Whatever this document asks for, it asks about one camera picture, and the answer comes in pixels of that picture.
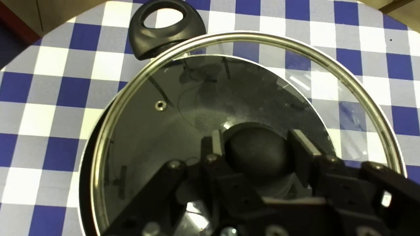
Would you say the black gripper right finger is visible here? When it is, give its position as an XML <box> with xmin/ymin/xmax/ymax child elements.
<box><xmin>284</xmin><ymin>127</ymin><xmax>397</xmax><ymax>207</ymax></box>

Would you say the black pot with loop handle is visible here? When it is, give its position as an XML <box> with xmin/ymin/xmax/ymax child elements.
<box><xmin>77</xmin><ymin>0</ymin><xmax>338</xmax><ymax>236</ymax></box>

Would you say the round glass lid black knob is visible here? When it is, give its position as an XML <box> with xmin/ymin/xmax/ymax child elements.
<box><xmin>89</xmin><ymin>30</ymin><xmax>408</xmax><ymax>236</ymax></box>

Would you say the blue white checkered tablecloth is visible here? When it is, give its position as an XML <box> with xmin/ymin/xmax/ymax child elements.
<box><xmin>0</xmin><ymin>0</ymin><xmax>420</xmax><ymax>236</ymax></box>

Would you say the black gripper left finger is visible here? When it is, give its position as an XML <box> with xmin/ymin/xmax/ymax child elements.
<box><xmin>165</xmin><ymin>128</ymin><xmax>237</xmax><ymax>207</ymax></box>

